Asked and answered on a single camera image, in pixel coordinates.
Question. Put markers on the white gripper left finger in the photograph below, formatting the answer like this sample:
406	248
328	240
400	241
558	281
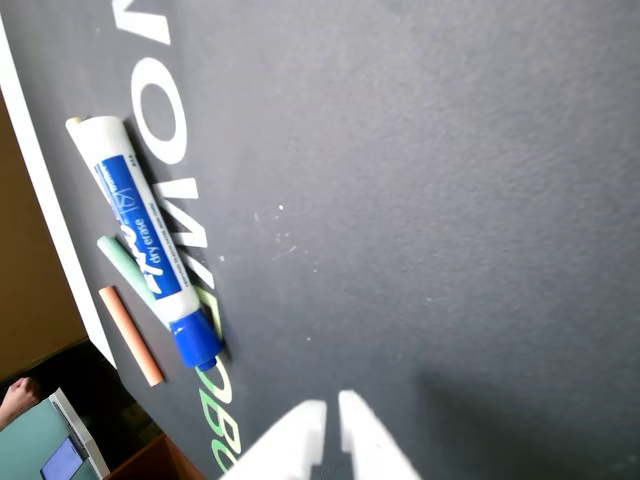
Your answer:
290	445

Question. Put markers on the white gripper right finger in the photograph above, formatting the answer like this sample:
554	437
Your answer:
372	445

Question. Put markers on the blue dry erase marker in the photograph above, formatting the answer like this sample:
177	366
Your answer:
135	215

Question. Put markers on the person's hand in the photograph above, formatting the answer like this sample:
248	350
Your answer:
17	397

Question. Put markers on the brown wooden furniture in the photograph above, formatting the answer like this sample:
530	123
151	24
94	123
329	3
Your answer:
155	462

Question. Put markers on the orange chalk stick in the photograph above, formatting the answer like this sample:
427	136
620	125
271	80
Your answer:
131	336

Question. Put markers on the grey printed mat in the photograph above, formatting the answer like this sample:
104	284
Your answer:
400	200

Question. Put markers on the green chalk stick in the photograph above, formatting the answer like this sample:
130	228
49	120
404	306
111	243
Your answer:
120	257

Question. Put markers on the teal and white device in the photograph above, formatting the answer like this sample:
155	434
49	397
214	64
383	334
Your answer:
30	440

